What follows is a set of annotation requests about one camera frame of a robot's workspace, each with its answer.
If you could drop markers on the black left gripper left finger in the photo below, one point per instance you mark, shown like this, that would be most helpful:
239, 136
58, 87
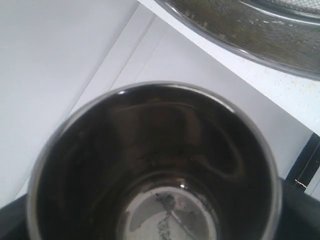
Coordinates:
13, 225

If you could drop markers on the stainless steel cup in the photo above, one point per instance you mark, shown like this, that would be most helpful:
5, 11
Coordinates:
155, 161

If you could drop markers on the round stainless steel sieve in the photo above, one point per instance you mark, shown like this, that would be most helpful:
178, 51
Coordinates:
280, 34

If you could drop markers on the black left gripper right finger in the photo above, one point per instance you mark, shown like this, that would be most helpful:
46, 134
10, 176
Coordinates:
300, 216

